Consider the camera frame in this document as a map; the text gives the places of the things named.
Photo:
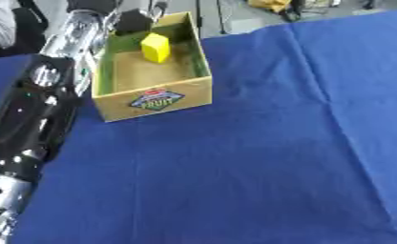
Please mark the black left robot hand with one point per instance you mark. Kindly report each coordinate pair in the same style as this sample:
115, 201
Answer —
132, 22

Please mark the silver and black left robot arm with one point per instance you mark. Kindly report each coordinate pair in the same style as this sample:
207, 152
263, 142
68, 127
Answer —
29, 120

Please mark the tan cardboard box green inside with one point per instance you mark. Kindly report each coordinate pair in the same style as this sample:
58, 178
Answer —
152, 101

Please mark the yellow block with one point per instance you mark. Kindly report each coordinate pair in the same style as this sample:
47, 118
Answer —
155, 47

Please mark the black tripod leg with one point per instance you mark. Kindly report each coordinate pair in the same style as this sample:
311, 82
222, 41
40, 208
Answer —
221, 16

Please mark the person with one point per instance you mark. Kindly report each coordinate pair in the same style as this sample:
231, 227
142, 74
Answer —
1, 28

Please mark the yellow bag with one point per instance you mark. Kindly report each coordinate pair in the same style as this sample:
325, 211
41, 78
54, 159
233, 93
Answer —
269, 4

